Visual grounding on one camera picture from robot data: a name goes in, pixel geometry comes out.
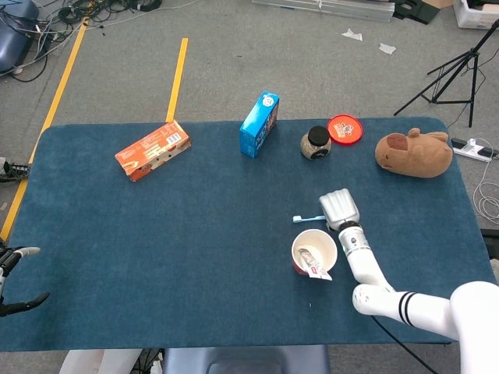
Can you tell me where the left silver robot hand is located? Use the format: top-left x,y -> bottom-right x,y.
0,245 -> 51,317

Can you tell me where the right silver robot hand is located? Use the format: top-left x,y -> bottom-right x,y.
318,188 -> 361,231

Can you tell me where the light blue toothbrush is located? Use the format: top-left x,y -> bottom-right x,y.
292,213 -> 327,224

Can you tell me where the white pink toothpaste tube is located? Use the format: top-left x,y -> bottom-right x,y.
298,245 -> 333,281

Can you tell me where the red paper cup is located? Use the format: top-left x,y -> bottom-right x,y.
291,228 -> 339,277

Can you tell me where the glass jar black lid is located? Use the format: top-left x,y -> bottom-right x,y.
299,125 -> 333,161

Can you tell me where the red round lid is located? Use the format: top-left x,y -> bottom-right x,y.
326,113 -> 365,146

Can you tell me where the black sneaker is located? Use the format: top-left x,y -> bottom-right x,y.
0,157 -> 32,183

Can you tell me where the brown capybara plush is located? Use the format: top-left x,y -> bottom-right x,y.
374,127 -> 455,179

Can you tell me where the blue snack box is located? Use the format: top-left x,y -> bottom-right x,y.
239,90 -> 281,159

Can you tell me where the white power strip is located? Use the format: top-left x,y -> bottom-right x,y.
451,137 -> 499,163

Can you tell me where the blue table mat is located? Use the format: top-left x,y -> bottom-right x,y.
0,116 -> 493,354

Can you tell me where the orange snack box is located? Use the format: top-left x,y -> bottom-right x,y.
114,119 -> 193,183

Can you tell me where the long yellow floor tape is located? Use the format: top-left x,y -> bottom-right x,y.
0,23 -> 87,242

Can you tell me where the black tripod stand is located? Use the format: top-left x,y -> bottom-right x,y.
393,17 -> 499,129

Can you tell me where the aluminium profile bar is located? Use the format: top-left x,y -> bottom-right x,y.
251,0 -> 395,23

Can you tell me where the short yellow floor tape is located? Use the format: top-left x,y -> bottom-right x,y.
165,37 -> 189,123

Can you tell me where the black foam piece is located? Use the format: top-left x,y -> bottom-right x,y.
392,0 -> 441,26

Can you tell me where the dark blue rounded housing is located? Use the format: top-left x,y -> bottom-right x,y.
0,0 -> 40,75

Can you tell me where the white storage box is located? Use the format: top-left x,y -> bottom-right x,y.
453,0 -> 499,30

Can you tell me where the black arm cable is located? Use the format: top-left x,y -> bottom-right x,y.
370,314 -> 440,374

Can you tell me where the white power cable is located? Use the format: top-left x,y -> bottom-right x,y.
472,138 -> 499,225

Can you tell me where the black cable tangle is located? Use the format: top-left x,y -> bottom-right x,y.
38,0 -> 163,25

